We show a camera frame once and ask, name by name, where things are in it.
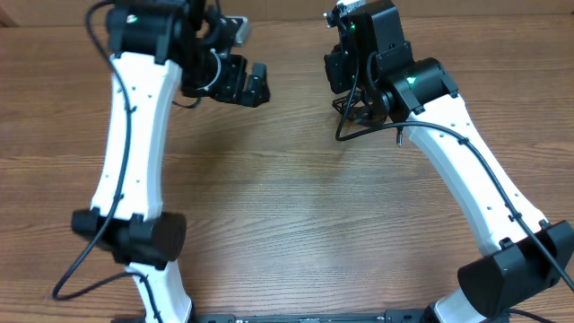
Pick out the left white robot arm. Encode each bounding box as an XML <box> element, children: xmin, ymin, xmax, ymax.
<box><xmin>72</xmin><ymin>1</ymin><xmax>270</xmax><ymax>322</ymax></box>

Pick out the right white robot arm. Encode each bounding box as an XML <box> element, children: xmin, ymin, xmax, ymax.
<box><xmin>324</xmin><ymin>1</ymin><xmax>573</xmax><ymax>322</ymax></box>

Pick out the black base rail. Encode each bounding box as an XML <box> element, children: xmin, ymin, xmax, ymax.
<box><xmin>192</xmin><ymin>310</ymin><xmax>433</xmax><ymax>323</ymax></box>

